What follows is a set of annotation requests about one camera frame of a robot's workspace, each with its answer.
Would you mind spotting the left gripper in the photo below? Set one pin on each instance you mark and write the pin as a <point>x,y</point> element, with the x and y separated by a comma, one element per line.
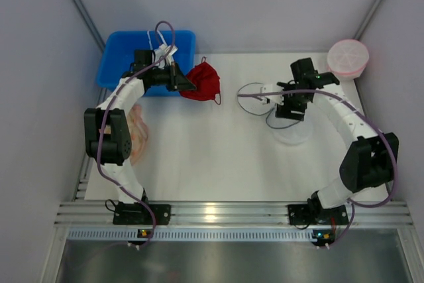
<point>173,76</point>

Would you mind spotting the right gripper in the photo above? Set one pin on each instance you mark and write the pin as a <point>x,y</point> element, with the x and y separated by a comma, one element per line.
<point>291,111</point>

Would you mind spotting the red bra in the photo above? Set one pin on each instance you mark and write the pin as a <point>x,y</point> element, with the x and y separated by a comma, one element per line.
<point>207,82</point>

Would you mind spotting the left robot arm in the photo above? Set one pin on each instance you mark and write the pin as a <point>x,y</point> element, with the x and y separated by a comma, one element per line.
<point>106,129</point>

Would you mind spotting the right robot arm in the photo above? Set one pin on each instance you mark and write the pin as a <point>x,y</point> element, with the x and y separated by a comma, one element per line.
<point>371,158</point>

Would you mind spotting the white bra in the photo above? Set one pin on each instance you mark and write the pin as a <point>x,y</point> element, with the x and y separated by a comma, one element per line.
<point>155,40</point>

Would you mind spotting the floral patterned bra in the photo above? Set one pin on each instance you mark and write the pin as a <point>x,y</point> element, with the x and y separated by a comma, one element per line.
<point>138,132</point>

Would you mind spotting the pink trimmed mesh laundry bag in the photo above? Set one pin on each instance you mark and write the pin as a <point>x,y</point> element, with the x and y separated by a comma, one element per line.
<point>347,59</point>

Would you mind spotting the blue plastic bin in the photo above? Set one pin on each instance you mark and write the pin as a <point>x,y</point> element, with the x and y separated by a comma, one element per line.
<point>119,53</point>

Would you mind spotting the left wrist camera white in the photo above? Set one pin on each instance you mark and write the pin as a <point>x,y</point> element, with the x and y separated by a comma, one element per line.
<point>165,50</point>

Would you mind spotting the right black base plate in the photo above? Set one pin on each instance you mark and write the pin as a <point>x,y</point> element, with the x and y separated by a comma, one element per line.
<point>306,215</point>

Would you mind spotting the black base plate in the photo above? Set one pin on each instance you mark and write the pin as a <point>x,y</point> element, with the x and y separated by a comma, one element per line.
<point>306,215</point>
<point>137,214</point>

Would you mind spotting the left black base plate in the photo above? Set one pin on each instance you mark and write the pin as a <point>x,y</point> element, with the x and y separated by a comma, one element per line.
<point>137,214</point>

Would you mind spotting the aluminium mounting rail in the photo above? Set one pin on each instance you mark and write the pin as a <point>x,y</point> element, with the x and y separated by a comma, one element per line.
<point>204,214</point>

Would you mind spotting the slotted cable duct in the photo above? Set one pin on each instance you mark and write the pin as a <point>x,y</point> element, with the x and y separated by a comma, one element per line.
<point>192,234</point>

